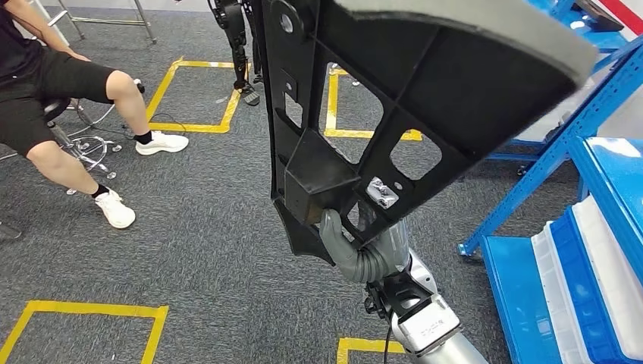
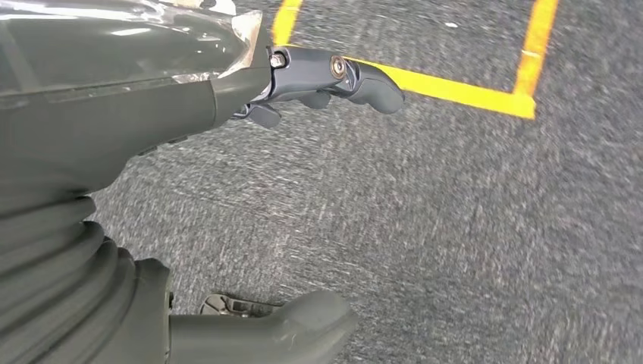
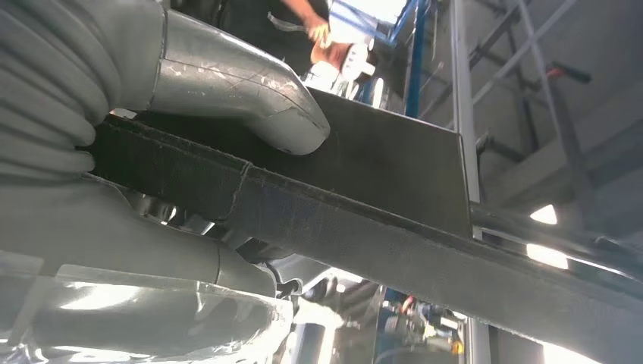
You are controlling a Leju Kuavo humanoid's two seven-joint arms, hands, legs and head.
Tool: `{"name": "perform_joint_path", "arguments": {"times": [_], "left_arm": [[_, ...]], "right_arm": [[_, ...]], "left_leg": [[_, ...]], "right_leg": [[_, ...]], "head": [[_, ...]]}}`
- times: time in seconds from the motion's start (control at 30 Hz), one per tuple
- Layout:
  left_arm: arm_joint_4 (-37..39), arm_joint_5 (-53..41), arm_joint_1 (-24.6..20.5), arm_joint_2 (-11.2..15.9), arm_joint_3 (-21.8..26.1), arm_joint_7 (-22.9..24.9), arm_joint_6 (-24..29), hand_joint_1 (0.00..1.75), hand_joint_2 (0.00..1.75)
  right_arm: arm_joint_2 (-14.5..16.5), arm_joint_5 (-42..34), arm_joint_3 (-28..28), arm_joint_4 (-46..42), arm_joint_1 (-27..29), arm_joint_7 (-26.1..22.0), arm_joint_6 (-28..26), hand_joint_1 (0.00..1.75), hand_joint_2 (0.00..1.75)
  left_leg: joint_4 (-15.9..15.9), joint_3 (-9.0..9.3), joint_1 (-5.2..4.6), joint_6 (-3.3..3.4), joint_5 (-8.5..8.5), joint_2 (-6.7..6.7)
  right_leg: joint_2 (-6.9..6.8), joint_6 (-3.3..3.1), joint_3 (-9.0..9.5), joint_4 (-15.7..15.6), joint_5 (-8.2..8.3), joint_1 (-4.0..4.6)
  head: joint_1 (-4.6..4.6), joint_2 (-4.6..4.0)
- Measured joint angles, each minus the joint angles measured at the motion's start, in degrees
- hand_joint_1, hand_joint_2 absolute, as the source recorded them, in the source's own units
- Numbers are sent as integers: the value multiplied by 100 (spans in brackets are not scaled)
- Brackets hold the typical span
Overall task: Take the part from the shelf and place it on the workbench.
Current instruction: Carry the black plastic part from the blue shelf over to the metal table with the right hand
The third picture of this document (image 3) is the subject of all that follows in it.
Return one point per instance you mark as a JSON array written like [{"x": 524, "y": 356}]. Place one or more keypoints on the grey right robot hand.
[{"x": 125, "y": 281}]

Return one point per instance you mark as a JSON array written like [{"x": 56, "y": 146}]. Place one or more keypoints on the blue metal shelf rack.
[{"x": 413, "y": 75}]

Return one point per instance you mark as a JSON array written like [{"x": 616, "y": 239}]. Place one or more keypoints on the person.
[{"x": 251, "y": 30}]

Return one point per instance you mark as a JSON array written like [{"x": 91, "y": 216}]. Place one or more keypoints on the grey metal frame post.
[{"x": 464, "y": 100}]

